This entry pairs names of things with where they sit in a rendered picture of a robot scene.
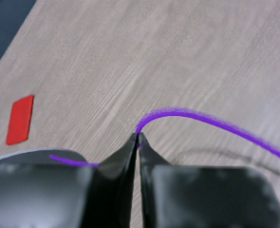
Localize thin purple cable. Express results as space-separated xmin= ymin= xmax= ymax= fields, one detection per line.
xmin=49 ymin=111 xmax=280 ymax=164

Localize grey cable reel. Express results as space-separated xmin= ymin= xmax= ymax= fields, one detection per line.
xmin=0 ymin=148 xmax=88 ymax=164

